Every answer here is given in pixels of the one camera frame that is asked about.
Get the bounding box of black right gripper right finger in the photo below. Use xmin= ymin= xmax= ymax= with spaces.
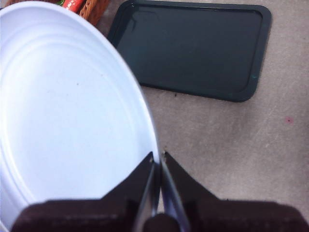
xmin=160 ymin=151 xmax=309 ymax=232

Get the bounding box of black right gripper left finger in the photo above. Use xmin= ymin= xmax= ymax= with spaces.
xmin=11 ymin=151 xmax=157 ymax=232

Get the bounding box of pale blue round plate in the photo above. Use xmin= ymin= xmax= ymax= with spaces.
xmin=0 ymin=1 xmax=161 ymax=232

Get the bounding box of black rectangular tray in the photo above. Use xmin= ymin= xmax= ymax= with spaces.
xmin=108 ymin=0 xmax=272 ymax=103

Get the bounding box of brown wicker basket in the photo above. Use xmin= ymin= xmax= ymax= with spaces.
xmin=78 ymin=0 xmax=111 ymax=26

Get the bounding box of orange carrot with green leaves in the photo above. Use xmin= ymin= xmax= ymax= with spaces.
xmin=56 ymin=0 xmax=85 ymax=13

